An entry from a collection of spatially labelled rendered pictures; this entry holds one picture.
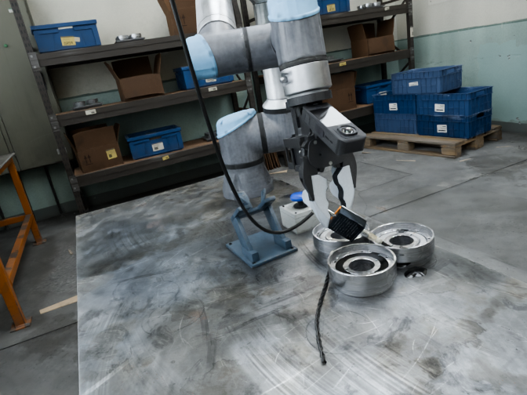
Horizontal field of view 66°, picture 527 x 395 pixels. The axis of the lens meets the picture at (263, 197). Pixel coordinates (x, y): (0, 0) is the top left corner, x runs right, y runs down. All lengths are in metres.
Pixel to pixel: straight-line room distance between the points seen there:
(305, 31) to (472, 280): 0.44
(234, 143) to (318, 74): 0.52
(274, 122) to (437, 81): 3.41
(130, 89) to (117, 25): 0.83
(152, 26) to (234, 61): 3.94
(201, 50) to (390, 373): 0.56
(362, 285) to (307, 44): 0.36
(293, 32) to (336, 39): 4.88
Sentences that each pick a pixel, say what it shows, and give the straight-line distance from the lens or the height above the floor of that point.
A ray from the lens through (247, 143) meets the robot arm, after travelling 1.11.
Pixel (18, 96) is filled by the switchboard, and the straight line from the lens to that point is 4.30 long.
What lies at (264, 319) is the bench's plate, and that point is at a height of 0.80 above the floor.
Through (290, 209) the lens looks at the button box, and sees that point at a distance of 0.87.
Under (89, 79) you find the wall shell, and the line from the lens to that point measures 4.53.
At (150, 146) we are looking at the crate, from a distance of 4.11.
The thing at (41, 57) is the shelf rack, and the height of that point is 1.47.
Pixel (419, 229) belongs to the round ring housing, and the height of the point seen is 0.83.
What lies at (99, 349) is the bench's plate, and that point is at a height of 0.80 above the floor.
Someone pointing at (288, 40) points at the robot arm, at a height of 1.18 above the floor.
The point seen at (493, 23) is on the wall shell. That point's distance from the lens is 5.15.
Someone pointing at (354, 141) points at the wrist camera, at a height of 1.03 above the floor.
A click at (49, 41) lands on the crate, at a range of 4.04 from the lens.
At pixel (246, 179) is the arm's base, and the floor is 0.85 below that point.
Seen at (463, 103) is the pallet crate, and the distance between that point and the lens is 4.28.
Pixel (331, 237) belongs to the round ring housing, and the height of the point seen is 0.82.
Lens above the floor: 1.16
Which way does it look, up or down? 19 degrees down
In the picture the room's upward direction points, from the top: 10 degrees counter-clockwise
